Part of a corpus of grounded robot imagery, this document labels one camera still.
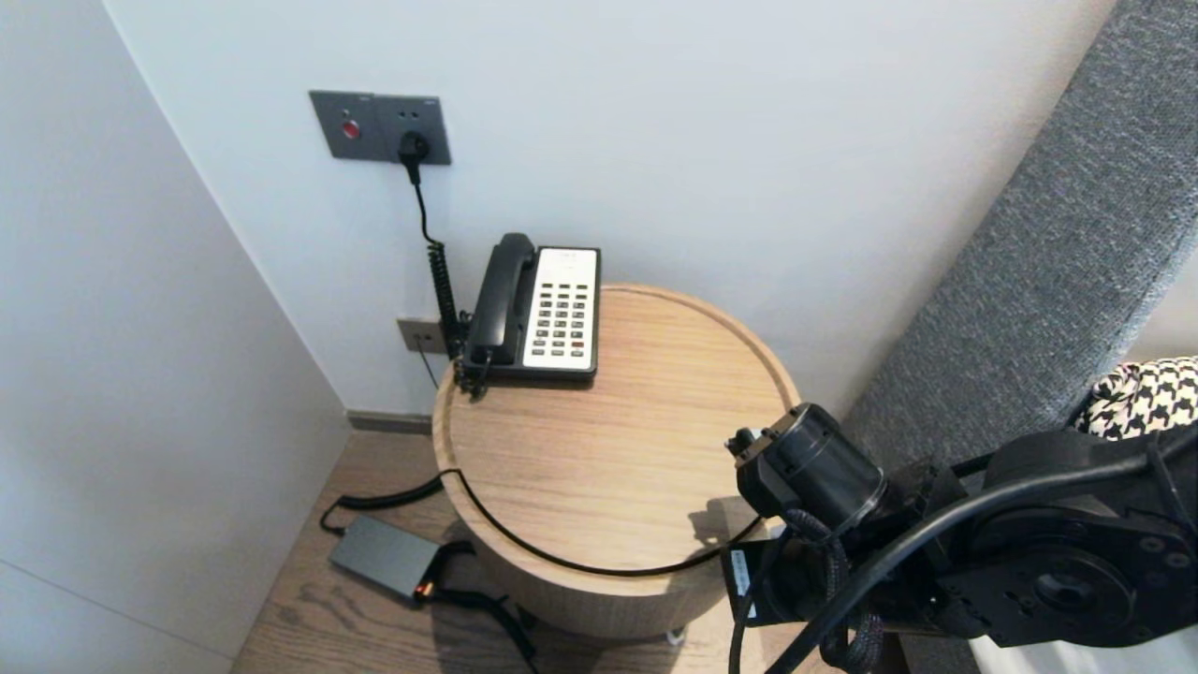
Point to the grey upholstered headboard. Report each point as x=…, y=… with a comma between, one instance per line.
x=1058, y=262

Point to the white bed sheet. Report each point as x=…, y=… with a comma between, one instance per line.
x=1076, y=663

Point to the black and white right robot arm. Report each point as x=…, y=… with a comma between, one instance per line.
x=1076, y=562

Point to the round wooden side table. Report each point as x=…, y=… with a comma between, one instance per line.
x=608, y=431

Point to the black telephone handset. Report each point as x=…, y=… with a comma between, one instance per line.
x=501, y=298

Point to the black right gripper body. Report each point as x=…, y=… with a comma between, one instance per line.
x=814, y=468

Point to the black and white desk telephone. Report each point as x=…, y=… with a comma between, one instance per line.
x=562, y=318

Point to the grey upholstered bed frame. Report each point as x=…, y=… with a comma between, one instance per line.
x=936, y=660

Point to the thin black telephone line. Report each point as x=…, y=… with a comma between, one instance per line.
x=430, y=368

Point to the grey power adapter brick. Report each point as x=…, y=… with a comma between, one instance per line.
x=384, y=557

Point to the grey wall power socket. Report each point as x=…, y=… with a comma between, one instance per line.
x=412, y=115

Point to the beige low wall socket plate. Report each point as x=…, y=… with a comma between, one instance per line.
x=414, y=334

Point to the grey wall switch panel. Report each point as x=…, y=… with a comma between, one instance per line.
x=342, y=124

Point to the houndstooth black white pillow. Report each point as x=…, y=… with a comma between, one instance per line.
x=1142, y=398

